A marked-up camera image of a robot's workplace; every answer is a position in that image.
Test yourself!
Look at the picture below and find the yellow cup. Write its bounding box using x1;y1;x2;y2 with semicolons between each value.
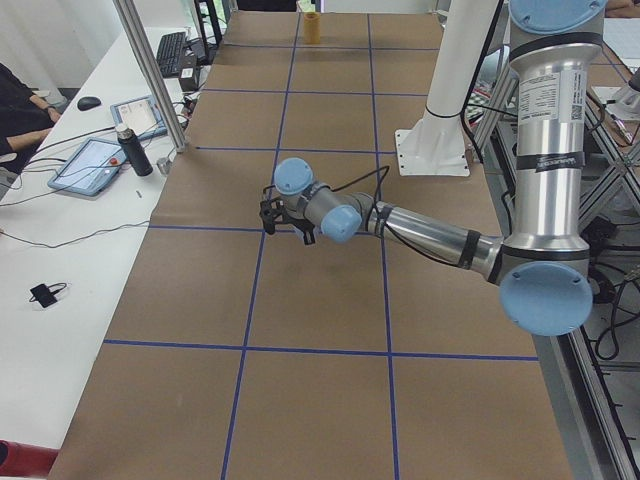
303;12;321;45

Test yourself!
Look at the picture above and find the far teach pendant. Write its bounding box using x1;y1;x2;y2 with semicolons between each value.
110;95;167;141

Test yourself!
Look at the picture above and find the seated person in black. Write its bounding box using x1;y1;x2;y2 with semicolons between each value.
1;64;61;174

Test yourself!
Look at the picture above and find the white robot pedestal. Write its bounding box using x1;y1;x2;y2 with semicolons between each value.
395;0;501;177

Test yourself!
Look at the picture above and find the black keyboard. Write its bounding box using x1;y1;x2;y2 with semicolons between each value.
156;31;187;78

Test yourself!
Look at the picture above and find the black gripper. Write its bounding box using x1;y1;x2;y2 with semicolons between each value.
259;197;316;246

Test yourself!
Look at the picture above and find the teach pendant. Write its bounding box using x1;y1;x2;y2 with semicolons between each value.
110;95;167;141
47;138;125;197

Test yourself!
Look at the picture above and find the aluminium frame post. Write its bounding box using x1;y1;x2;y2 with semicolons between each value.
113;0;187;153

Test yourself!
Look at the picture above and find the small black device with cable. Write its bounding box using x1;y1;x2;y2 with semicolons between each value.
29;282;68;309

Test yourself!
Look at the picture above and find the black water bottle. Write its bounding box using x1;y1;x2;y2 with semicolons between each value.
115;123;153;177

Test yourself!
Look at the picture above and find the black computer mouse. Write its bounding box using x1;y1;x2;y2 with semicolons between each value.
76;96;102;112

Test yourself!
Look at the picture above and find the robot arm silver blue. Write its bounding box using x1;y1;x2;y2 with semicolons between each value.
260;1;605;336

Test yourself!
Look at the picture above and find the near teach pendant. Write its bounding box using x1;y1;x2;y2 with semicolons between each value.
47;138;125;197

